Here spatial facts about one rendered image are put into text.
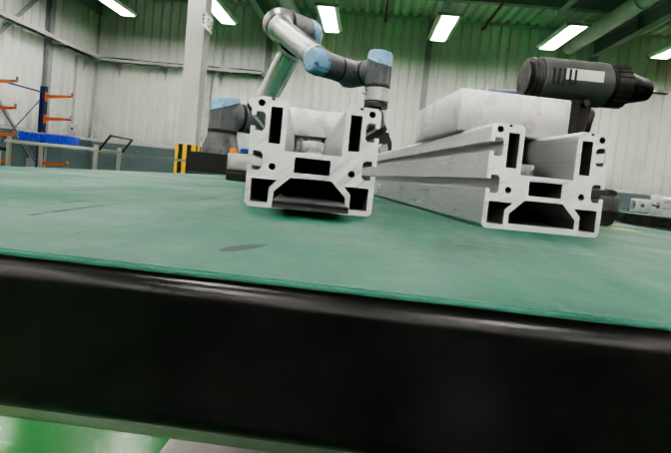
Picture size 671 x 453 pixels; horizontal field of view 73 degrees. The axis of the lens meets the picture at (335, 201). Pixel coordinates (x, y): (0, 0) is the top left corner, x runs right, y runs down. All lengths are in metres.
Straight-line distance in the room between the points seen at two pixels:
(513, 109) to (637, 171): 13.63
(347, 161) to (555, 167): 0.19
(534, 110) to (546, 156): 0.05
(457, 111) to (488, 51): 12.64
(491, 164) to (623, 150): 13.59
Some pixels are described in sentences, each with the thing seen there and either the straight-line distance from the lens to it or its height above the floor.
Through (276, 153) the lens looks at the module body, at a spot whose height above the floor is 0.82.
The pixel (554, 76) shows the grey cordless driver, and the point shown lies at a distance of 0.67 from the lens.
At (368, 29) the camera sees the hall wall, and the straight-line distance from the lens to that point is 12.84.
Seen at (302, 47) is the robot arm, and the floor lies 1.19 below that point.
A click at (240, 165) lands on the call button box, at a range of 1.00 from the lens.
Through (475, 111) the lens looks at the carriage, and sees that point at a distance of 0.46.
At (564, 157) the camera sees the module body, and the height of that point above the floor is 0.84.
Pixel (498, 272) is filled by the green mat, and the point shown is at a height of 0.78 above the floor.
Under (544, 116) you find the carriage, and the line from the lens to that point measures 0.49.
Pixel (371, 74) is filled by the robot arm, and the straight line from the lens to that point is 1.37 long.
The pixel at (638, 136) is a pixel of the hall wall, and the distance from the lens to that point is 14.14.
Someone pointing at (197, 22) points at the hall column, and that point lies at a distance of 7.94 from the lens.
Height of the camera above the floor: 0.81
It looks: 3 degrees down
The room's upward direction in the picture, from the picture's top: 6 degrees clockwise
